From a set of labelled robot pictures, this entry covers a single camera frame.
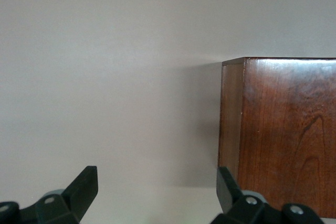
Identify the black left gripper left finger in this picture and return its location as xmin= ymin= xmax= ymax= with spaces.
xmin=0 ymin=165 xmax=99 ymax=224

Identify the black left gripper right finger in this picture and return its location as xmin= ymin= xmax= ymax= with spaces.
xmin=211 ymin=166 xmax=324 ymax=224

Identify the dark brown wooden cabinet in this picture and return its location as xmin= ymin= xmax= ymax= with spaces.
xmin=218 ymin=56 xmax=336 ymax=219

